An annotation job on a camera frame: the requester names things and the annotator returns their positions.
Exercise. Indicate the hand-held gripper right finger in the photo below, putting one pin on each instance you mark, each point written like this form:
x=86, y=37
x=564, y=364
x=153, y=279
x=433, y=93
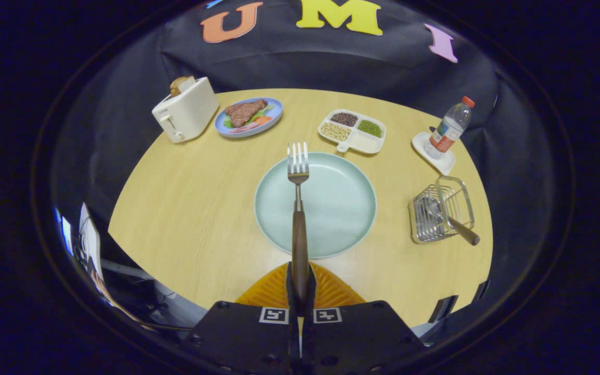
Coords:
x=357, y=338

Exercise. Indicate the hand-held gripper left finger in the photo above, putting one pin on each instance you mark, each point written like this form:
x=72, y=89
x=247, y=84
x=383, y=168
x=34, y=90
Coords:
x=248, y=338

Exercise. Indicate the light green plate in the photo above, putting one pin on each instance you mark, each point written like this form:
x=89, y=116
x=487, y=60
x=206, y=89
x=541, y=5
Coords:
x=339, y=208

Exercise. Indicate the white square coaster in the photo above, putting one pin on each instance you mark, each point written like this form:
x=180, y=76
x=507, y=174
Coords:
x=443, y=164

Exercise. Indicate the white divided bean tray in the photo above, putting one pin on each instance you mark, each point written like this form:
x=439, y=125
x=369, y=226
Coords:
x=365, y=141

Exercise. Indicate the brown steak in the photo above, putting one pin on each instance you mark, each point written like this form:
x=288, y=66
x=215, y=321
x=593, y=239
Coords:
x=245, y=112

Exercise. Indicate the blue plate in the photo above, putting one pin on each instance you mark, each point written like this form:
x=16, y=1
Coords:
x=275, y=112

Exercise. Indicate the clear plastic water bottle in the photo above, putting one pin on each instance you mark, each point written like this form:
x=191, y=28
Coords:
x=448, y=127

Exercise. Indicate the white toaster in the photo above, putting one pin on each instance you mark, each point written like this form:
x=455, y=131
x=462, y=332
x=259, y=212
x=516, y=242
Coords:
x=188, y=112

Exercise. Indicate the toasted bread slice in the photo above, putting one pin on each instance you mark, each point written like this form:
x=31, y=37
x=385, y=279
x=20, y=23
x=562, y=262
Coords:
x=180, y=84

